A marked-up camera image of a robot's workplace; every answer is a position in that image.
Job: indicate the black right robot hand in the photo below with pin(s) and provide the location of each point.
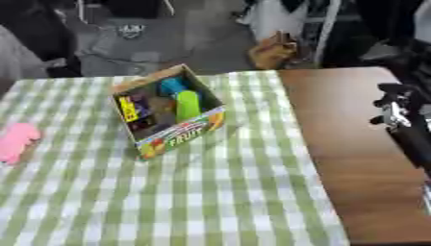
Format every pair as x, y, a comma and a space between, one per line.
408, 137

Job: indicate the printed cardboard box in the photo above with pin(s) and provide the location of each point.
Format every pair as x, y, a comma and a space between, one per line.
185, 129

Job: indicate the brown bag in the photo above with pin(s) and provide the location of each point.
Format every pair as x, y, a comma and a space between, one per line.
272, 51

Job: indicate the green cylinder block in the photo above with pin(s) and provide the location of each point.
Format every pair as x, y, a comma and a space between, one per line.
187, 105

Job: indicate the blue block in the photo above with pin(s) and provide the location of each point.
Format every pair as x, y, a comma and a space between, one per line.
172, 86

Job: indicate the yellow and purple block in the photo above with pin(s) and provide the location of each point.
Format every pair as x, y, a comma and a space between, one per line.
133, 108

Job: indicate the pink soft toy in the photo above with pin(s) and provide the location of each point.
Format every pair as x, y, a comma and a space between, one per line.
15, 141

